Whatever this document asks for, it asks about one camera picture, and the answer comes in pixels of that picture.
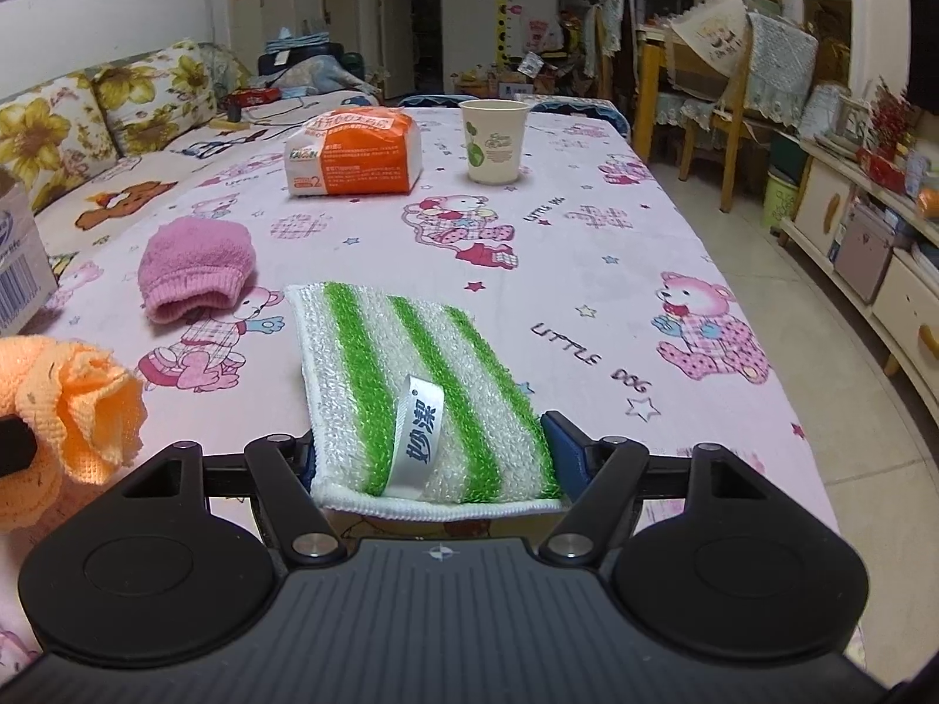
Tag pink knitted cloth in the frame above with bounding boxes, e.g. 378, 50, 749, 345
139, 218, 258, 325

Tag red flower bouquet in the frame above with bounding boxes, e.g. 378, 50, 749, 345
864, 77, 920, 158

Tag orange fluffy cloth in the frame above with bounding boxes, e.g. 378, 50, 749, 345
0, 336, 146, 535

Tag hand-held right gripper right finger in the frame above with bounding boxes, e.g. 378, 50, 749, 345
539, 411, 782, 566

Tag pink printed tablecloth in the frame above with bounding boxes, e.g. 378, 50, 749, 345
0, 104, 841, 676

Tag orange tissue pack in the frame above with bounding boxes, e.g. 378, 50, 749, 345
283, 107, 424, 199

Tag wooden chair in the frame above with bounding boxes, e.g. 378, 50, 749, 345
676, 0, 820, 212

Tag giraffe height chart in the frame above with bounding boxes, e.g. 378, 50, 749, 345
492, 0, 512, 69

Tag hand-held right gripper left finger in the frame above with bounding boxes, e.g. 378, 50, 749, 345
117, 436, 347, 564

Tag cardboard box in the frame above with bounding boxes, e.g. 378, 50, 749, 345
0, 167, 60, 339

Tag cream television cabinet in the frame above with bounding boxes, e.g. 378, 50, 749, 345
779, 136, 939, 428

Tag floral sofa cushion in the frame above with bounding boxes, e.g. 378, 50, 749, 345
0, 73, 120, 215
92, 40, 221, 157

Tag green waste bin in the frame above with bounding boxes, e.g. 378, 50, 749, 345
763, 168, 802, 234

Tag cream embroidered cloth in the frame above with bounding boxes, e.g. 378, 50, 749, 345
667, 0, 751, 80

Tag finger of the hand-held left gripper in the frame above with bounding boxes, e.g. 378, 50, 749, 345
0, 417, 39, 478

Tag black television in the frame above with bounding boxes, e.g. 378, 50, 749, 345
906, 0, 939, 113

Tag paper cup with green print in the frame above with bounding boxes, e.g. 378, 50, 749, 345
460, 97, 531, 187

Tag pink box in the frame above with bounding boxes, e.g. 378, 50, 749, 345
835, 201, 897, 306

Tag wooden dining table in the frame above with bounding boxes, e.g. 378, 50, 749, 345
632, 23, 687, 163

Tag green striped cleaning cloth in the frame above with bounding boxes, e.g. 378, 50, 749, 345
285, 280, 572, 522

